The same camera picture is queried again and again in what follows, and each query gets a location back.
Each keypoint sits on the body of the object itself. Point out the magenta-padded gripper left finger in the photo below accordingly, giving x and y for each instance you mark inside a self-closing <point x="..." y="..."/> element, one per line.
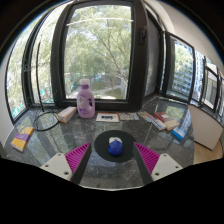
<point x="77" y="156"/>

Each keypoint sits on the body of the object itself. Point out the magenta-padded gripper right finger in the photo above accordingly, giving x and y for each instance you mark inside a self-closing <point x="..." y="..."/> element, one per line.
<point x="147" y="156"/>

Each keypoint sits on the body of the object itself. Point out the blue and white computer mouse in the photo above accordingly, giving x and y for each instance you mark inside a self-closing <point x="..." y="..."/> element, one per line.
<point x="115" y="147"/>

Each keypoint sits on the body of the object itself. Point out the round dark mouse pad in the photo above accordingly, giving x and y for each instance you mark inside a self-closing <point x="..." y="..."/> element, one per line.
<point x="100" y="146"/>

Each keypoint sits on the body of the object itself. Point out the white and blue box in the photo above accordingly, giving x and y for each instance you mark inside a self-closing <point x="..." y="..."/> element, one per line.
<point x="159" y="124"/>

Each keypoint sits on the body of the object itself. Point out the colourful thin booklet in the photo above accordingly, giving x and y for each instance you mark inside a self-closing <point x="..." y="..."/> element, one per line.
<point x="145" y="116"/>

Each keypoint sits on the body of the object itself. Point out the beige box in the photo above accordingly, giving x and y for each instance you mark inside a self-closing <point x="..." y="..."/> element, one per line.
<point x="172" y="124"/>

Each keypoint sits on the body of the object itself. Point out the red book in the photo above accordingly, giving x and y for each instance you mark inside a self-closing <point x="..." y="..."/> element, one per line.
<point x="162" y="116"/>

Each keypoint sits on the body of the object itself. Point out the orange and white box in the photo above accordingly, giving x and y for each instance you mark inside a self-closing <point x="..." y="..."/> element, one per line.
<point x="66" y="114"/>

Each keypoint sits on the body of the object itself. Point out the pale printed leaflet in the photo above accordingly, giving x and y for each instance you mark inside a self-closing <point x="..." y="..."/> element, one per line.
<point x="129" y="116"/>

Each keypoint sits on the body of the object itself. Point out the white card with dark print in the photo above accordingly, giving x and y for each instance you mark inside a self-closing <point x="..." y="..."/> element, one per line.
<point x="107" y="117"/>

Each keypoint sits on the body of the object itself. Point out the purple detergent bottle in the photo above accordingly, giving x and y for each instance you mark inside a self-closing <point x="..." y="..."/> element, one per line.
<point x="86" y="105"/>

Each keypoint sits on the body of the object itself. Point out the yellow and purple box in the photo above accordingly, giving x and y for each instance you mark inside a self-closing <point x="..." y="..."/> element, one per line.
<point x="22" y="139"/>

